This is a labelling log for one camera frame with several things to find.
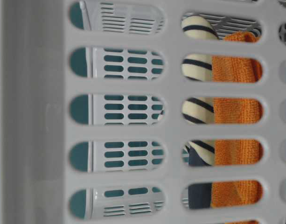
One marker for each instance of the white plastic shopping basket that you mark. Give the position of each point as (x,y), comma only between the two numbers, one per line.
(37,132)

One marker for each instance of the cream navy striped cloth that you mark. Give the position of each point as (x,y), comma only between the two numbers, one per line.
(199,110)

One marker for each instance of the orange microfibre cloth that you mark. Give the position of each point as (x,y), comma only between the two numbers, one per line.
(236,111)

